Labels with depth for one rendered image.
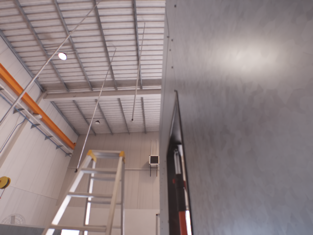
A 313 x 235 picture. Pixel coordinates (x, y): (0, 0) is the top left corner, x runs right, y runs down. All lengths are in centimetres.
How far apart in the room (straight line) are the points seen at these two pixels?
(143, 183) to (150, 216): 204
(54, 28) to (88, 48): 143
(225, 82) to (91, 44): 747
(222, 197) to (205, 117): 11
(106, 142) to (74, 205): 480
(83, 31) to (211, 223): 737
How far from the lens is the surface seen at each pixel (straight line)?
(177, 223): 94
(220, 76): 20
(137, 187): 1089
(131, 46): 726
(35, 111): 915
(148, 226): 1063
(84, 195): 127
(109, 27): 710
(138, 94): 827
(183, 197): 79
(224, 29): 21
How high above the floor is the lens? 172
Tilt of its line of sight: 37 degrees up
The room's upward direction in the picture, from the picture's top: straight up
